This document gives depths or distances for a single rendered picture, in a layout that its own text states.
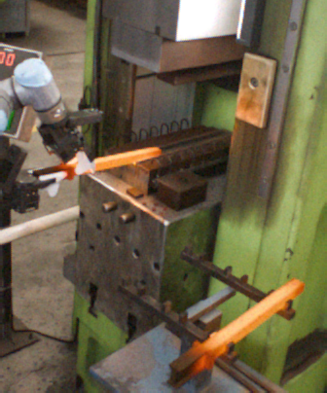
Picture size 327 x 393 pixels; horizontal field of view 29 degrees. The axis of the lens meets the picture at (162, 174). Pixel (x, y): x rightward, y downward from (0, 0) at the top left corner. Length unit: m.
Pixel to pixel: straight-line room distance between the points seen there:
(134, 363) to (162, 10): 0.87
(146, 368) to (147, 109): 0.85
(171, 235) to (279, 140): 0.38
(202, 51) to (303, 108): 0.35
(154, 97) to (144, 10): 0.45
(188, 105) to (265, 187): 0.61
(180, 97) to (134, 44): 0.47
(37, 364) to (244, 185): 1.23
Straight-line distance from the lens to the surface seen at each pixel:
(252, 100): 1.61
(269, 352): 1.88
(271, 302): 1.40
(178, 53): 1.69
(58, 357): 2.60
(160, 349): 1.65
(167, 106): 2.11
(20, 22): 7.14
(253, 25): 1.57
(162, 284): 1.77
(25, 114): 2.02
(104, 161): 1.72
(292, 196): 1.63
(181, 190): 1.69
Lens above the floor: 1.73
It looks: 25 degrees down
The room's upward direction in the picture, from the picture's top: 6 degrees clockwise
